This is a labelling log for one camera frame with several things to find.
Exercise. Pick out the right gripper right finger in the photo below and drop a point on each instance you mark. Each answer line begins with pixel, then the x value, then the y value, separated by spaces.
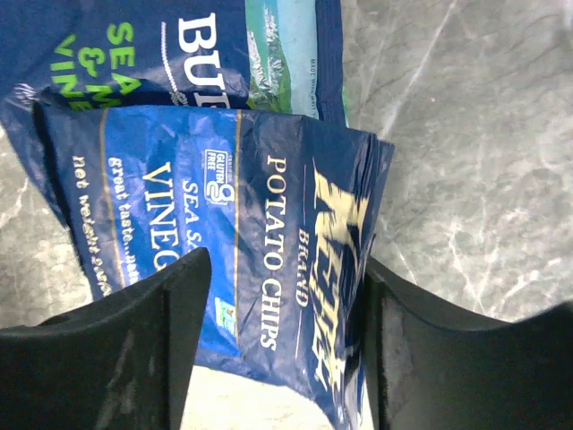
pixel 434 365

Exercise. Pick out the blue Kettle chips bag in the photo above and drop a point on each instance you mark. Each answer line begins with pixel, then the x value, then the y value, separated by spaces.
pixel 285 204

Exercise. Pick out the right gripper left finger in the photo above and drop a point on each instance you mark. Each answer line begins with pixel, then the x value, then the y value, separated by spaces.
pixel 122 362

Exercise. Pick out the blue Burts chips bag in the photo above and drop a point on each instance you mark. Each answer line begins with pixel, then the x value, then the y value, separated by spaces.
pixel 280 56

